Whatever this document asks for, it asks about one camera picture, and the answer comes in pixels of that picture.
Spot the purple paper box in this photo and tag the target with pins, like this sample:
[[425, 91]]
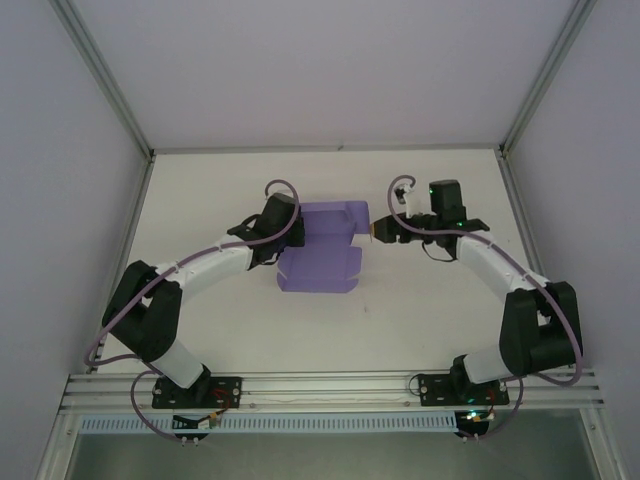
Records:
[[320, 270]]

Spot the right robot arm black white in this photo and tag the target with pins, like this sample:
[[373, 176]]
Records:
[[530, 330]]

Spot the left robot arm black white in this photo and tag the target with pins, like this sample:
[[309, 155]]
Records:
[[150, 320]]

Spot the grey metal lower panel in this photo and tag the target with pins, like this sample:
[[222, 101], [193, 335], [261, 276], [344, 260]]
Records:
[[325, 457]]

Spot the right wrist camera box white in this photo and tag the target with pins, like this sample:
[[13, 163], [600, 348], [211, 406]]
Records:
[[407, 200]]

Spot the aluminium frame crossbar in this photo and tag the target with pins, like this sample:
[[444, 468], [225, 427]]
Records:
[[325, 148]]

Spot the aluminium mounting rail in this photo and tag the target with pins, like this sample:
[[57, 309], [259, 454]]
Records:
[[325, 387]]

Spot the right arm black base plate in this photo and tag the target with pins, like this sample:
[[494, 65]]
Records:
[[435, 390]]

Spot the aluminium frame post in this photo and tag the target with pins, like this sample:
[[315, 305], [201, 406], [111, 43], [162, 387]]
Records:
[[545, 70], [100, 70]]

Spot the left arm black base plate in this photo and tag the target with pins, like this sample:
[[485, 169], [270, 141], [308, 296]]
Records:
[[225, 392]]

